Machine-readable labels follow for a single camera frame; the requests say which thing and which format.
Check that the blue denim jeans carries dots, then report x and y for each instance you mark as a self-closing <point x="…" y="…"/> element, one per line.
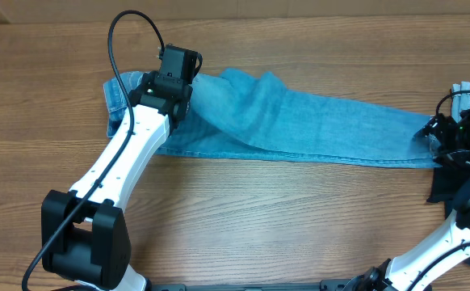
<point x="236" y="115"/>

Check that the light blue folded jeans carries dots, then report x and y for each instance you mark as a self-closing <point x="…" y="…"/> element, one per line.
<point x="460" y="102"/>

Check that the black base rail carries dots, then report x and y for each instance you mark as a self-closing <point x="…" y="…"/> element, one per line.
<point x="324" y="285"/>

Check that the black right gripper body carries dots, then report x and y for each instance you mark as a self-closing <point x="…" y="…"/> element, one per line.
<point x="437" y="130"/>

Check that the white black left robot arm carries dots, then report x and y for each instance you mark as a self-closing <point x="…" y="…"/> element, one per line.
<point x="84" y="233"/>

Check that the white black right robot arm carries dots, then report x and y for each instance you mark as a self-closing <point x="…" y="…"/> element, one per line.
<point x="447" y="246"/>

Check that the black garment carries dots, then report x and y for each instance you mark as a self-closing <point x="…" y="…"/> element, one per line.
<point x="449" y="186"/>

